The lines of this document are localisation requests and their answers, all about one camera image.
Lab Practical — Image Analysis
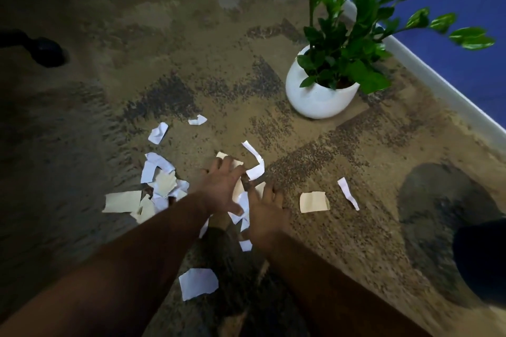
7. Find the person's right hand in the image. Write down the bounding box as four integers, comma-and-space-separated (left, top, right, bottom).
247, 184, 289, 249

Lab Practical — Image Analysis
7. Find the black bin with liner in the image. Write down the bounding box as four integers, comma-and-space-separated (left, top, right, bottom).
452, 217, 506, 306

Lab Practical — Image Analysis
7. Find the person's left forearm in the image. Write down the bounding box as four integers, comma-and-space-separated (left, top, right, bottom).
0, 192, 214, 337

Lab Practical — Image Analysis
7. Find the pile of torn paper scraps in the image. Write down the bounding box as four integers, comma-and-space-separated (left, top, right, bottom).
102, 114, 361, 302

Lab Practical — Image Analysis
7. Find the white baseboard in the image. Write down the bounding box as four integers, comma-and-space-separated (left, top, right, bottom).
283, 0, 506, 158

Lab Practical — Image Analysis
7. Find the person's left hand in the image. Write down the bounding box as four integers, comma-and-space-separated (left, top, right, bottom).
199, 155, 247, 217

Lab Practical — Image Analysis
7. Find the person's right forearm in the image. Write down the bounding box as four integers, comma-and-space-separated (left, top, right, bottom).
257, 230, 432, 337

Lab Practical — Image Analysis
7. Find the black chair caster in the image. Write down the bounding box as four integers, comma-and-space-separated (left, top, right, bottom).
0, 28, 67, 69

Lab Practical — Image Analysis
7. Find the green potted plant white pot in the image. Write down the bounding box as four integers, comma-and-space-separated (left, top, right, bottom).
285, 0, 496, 120

